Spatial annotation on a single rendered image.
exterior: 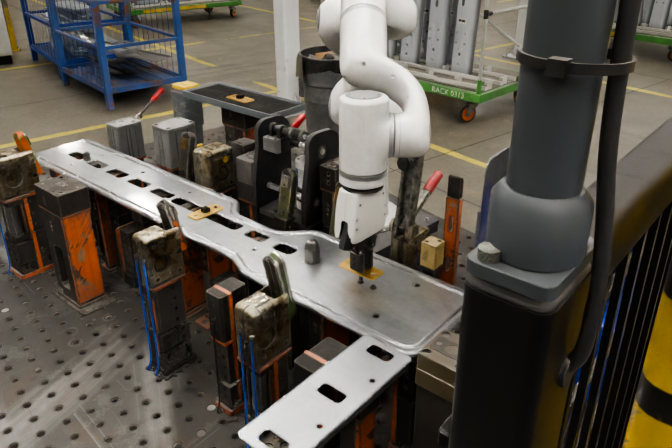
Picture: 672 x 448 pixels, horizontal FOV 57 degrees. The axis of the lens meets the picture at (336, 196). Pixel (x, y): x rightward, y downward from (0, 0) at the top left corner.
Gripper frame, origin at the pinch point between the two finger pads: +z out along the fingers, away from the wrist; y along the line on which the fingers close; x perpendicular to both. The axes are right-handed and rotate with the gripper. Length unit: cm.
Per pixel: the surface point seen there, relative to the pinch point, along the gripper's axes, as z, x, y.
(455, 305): 5.4, 17.7, -5.1
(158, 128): -6, -80, -12
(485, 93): 77, -167, -378
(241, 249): 5.2, -27.1, 6.2
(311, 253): 2.8, -11.8, 1.1
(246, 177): 2, -49, -16
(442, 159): 104, -152, -290
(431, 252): 0.3, 8.6, -10.9
